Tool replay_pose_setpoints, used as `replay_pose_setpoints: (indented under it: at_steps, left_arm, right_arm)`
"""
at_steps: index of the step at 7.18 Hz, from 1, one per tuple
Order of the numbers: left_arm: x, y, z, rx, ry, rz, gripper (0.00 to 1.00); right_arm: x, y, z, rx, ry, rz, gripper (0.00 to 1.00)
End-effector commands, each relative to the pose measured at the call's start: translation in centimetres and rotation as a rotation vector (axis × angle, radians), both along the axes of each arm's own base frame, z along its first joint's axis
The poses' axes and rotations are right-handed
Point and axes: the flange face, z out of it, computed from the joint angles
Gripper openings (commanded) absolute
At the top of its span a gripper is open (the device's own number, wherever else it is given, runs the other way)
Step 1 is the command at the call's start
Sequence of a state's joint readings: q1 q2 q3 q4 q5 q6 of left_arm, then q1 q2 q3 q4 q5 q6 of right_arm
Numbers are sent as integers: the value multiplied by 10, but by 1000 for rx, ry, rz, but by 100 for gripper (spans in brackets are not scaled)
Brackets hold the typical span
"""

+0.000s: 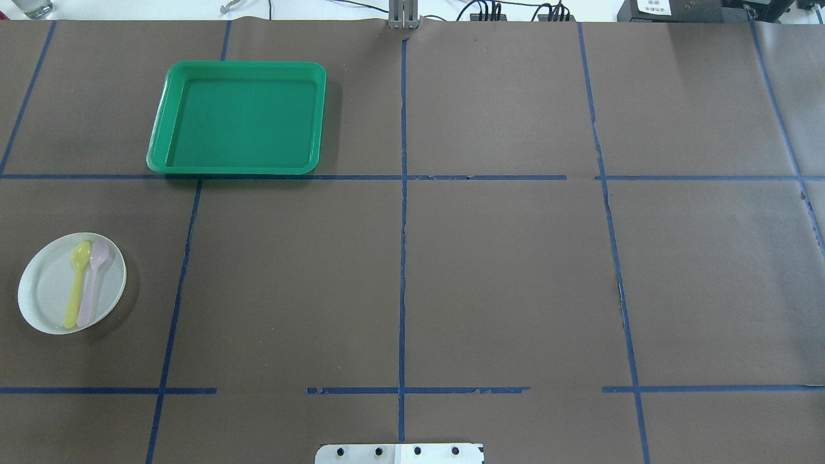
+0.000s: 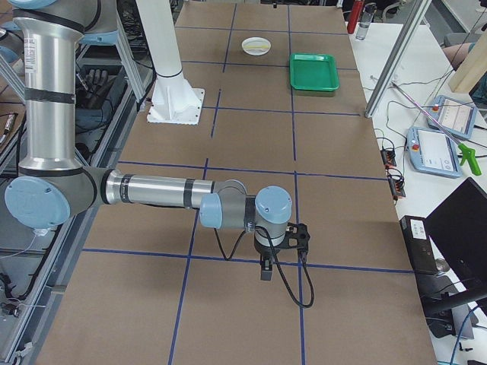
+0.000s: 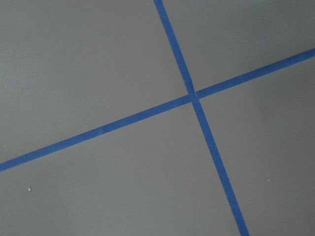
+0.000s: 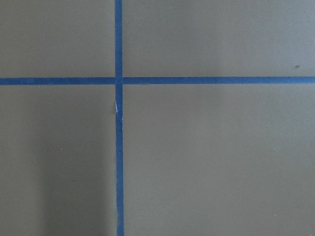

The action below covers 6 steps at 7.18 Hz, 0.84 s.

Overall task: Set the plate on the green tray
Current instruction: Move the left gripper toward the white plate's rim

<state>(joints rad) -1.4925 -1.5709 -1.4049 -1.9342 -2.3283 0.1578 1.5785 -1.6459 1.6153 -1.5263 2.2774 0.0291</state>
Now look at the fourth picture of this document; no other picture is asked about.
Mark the blue tape grid lines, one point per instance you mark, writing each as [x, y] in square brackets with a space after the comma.
[119, 80]

